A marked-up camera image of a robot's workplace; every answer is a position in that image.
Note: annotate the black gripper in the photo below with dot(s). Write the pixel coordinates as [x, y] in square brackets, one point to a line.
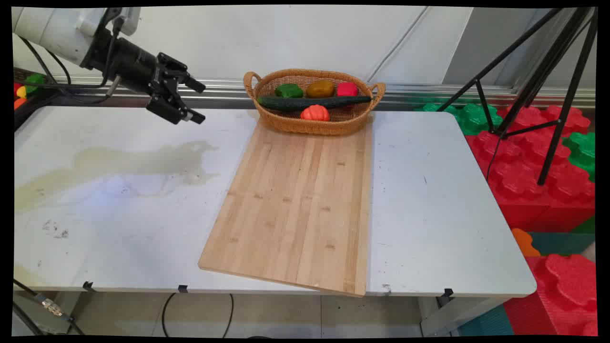
[131, 66]

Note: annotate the dark green toy cucumber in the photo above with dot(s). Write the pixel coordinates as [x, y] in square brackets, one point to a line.
[305, 102]

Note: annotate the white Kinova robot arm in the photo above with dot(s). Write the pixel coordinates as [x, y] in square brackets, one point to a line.
[52, 31]

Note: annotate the green toy bell pepper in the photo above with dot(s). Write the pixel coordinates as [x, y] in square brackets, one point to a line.
[288, 90]

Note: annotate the woven wicker basket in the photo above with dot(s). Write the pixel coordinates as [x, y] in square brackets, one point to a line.
[290, 125]

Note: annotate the orange toy pumpkin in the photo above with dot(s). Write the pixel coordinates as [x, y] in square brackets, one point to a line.
[314, 113]

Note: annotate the brown toy potato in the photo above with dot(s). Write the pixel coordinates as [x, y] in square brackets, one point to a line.
[320, 88]

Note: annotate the small green toy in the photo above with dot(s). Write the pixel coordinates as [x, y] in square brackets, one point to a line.
[34, 82]

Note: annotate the bamboo cutting board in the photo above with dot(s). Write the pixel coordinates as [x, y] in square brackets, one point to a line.
[300, 200]

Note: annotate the small yellow toy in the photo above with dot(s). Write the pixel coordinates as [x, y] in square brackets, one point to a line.
[21, 92]

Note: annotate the small orange toy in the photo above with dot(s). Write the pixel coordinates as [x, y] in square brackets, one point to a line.
[19, 103]

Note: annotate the red toy bell pepper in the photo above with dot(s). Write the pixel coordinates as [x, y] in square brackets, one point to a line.
[347, 89]

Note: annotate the small red toy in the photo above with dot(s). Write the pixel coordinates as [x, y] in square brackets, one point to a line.
[16, 88]

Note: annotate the green foam block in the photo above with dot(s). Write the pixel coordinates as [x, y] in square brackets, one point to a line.
[469, 116]
[584, 150]

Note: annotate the grey table leg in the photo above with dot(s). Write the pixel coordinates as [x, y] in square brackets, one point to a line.
[452, 317]

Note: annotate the orange foam piece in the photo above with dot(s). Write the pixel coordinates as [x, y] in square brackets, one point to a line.
[524, 243]

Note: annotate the teal foam mat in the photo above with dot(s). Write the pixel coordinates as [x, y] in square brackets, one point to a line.
[486, 324]

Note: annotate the aluminium wall rail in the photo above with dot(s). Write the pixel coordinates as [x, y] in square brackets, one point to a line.
[429, 93]

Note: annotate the black camera tripod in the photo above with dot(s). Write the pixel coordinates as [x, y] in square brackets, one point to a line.
[553, 71]

